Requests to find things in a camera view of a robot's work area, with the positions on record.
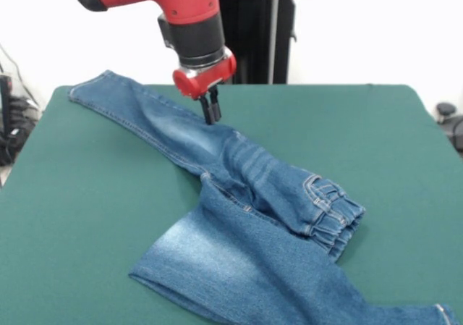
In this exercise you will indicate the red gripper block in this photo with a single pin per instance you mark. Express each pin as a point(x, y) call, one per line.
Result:
point(206, 80)

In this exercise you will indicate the blue denim jeans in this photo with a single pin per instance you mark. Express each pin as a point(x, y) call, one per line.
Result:
point(253, 231)

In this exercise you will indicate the dark green table cloth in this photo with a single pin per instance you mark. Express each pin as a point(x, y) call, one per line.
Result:
point(90, 176)

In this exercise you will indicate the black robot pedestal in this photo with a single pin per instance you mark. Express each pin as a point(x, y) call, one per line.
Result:
point(264, 32)

